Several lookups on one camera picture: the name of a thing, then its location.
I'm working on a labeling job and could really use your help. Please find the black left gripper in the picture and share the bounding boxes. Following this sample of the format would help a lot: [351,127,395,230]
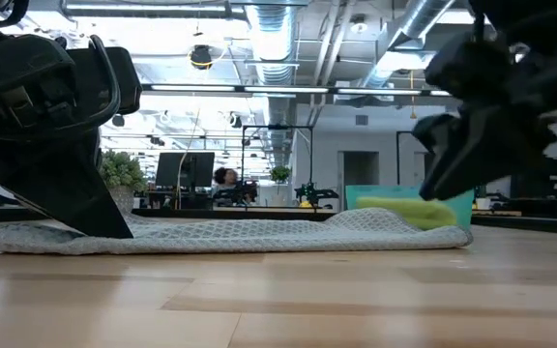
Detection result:
[0,33,134,239]

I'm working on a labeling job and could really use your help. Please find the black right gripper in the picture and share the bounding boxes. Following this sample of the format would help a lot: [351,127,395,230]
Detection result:
[412,47,557,202]

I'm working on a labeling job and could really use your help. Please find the yellow microfiber towel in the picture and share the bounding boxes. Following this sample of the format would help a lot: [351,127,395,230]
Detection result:
[355,195,458,231]

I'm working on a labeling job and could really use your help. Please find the translucent green plastic bin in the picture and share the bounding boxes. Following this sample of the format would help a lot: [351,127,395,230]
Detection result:
[344,185,476,231]

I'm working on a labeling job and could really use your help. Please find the grey waffle-weave towel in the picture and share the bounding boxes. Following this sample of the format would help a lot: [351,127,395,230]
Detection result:
[0,207,474,256]

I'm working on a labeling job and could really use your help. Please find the black background monitor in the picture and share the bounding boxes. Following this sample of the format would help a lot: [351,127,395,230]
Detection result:
[155,151,216,189]

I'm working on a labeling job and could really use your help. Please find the person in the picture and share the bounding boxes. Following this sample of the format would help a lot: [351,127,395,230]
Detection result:
[212,166,242,194]

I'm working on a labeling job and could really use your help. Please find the small potted plant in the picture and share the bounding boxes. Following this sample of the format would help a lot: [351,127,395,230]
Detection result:
[269,165,292,194]

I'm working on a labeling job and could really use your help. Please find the black beam with light strips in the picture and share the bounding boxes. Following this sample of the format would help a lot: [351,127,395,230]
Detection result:
[140,81,454,101]

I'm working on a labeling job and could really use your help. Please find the black ceiling-hung device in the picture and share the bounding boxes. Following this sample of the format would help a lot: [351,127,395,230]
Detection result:
[190,43,214,71]

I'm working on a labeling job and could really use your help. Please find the yellow hanging cord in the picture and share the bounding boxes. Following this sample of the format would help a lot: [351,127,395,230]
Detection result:
[407,70,416,120]

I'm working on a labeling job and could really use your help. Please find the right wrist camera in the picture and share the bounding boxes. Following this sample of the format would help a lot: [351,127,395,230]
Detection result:
[425,31,514,101]

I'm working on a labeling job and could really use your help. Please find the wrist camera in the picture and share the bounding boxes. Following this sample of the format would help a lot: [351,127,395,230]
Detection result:
[68,45,143,117]
[425,31,514,101]

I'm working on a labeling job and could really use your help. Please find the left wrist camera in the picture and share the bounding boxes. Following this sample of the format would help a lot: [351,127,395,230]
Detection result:
[68,45,143,117]

